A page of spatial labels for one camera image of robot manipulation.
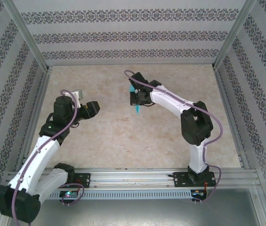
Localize light blue paper sheet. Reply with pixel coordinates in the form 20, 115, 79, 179
127, 85, 142, 116

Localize grey metal sheet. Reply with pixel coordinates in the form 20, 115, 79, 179
0, 188, 266, 226

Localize small LED controller board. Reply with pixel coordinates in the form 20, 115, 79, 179
59, 190, 80, 199
190, 189, 208, 199

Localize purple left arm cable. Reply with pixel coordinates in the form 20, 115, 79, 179
12, 89, 85, 223

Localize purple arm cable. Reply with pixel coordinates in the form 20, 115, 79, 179
12, 89, 85, 223
124, 69, 225, 203

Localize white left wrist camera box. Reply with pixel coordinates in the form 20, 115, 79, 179
72, 89, 84, 108

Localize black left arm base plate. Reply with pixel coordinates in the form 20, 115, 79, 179
66, 173, 92, 189

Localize aluminium mounting rail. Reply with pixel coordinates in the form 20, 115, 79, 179
5, 167, 262, 189

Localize aluminium frame post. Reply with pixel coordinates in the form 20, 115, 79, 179
212, 0, 258, 70
1, 0, 51, 73

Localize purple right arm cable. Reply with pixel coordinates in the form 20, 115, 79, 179
124, 69, 225, 203

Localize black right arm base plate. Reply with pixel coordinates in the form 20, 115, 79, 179
173, 171, 217, 188

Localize grey slotted cable duct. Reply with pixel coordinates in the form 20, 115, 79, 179
48, 190, 192, 200

